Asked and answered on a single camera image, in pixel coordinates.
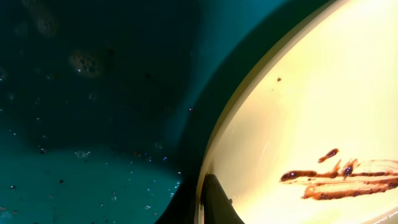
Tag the teal plastic tray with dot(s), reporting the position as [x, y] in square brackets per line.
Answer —
[108, 105]

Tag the yellow-green rimmed plate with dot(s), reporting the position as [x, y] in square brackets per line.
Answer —
[310, 135]

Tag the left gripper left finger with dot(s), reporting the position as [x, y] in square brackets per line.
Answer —
[181, 209]

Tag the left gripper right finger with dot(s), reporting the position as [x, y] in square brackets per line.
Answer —
[216, 205]

